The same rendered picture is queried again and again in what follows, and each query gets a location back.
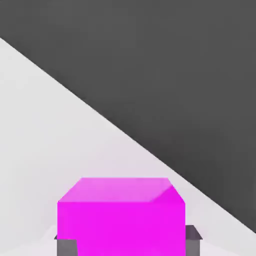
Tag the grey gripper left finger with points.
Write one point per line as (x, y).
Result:
(66, 248)

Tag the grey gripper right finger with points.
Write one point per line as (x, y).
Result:
(192, 242)

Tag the small magenta cube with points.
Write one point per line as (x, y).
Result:
(122, 222)

